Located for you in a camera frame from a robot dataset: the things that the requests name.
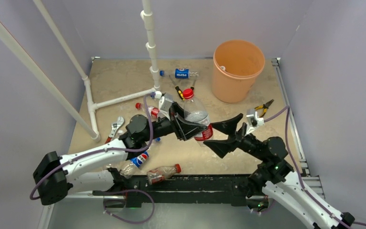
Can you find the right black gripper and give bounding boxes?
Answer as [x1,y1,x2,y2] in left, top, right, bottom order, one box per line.
[203,113,266,161]

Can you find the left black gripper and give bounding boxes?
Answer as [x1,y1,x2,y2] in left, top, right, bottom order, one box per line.
[143,103,207,142]

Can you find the large red label bottle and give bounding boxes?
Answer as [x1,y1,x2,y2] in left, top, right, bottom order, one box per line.
[183,88,214,147]

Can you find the brown bottle red cap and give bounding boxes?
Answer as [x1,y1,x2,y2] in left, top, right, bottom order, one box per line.
[146,164,181,185]

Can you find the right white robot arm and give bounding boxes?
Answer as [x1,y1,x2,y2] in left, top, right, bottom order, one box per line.
[204,114,355,229]

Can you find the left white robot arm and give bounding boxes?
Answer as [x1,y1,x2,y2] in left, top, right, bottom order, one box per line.
[30,102,207,206]

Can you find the orange plastic bin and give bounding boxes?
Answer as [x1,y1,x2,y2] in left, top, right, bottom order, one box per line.
[211,40,265,103]

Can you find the left yellow black screwdriver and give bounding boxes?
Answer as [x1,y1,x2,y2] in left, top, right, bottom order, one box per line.
[169,76,184,101]

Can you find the small red cap bottle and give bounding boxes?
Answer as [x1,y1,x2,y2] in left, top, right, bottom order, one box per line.
[135,103,161,119]

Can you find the far Pepsi bottle blue label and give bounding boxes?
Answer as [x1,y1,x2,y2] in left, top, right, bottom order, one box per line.
[159,68,200,79]

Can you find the pepsi bottle blue label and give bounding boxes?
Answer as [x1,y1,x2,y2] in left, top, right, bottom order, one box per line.
[159,68,200,79]
[119,151,149,179]

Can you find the near Pepsi bottle blue label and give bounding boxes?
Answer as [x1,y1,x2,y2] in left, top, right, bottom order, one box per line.
[119,151,149,179]

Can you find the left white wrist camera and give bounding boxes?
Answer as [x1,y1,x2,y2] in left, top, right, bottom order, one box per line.
[154,91,174,119]

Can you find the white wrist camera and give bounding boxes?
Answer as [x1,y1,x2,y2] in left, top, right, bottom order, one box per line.
[154,91,174,119]
[246,108,264,134]

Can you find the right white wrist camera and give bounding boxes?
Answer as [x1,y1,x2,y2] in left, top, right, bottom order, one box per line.
[246,108,264,134]

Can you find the yellow handled pliers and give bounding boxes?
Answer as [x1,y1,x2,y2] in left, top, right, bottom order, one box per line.
[254,99,274,118]

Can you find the red handled adjustable wrench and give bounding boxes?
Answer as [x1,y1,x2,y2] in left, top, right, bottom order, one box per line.
[105,116,125,144]

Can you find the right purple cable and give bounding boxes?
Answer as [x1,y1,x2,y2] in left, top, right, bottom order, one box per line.
[263,105,366,229]

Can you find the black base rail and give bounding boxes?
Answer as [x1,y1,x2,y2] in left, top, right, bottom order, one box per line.
[120,174,266,208]

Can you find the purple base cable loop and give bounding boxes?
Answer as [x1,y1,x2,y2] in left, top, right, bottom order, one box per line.
[102,189,156,225]

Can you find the aluminium frame rail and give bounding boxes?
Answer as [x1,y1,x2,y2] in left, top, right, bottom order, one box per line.
[271,58,325,199]

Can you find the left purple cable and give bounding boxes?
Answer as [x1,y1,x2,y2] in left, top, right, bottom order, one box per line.
[29,94,158,201]

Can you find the white PVC pipe frame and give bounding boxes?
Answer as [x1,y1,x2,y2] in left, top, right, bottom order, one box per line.
[0,0,161,142]

